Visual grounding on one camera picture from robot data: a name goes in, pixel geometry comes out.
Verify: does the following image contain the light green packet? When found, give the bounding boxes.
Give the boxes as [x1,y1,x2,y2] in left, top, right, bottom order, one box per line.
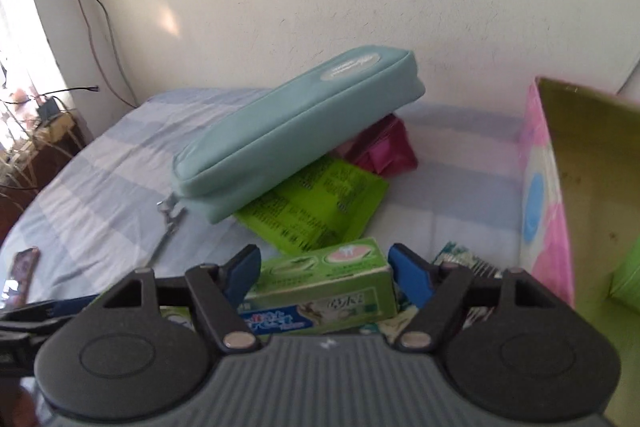
[609,237,640,308]

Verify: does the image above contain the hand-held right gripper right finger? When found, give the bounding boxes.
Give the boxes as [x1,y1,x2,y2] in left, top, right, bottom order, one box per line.
[387,243,556,353]

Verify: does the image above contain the green wipes packet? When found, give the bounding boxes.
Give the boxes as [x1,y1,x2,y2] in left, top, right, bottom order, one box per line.
[234,154,390,257]

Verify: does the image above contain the pink tin box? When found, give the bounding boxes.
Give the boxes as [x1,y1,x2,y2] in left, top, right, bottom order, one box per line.
[517,77,640,388]

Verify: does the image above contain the small teal patterned packet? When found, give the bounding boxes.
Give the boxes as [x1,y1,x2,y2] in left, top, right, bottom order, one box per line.
[380,241,503,335]

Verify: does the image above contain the green toothpaste box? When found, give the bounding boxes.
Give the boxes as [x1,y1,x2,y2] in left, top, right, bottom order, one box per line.
[160,237,401,337]

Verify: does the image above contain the teal pencil case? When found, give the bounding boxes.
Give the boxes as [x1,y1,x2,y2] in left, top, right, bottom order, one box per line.
[149,45,427,265]

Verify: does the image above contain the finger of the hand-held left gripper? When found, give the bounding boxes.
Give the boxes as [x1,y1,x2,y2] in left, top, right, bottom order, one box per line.
[0,293,100,322]
[0,321,56,375]

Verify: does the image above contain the small brown packet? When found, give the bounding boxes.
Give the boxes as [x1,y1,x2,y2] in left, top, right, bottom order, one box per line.
[11,247,41,308]

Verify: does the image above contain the black wall cable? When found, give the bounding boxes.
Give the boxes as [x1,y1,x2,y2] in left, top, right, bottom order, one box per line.
[37,0,138,108]

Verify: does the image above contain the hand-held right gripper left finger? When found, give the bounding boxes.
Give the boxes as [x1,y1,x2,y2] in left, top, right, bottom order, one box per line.
[87,244,262,353]

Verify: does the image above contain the cluttered wooden side table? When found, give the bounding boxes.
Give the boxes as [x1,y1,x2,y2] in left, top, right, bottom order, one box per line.
[0,104,96,228]

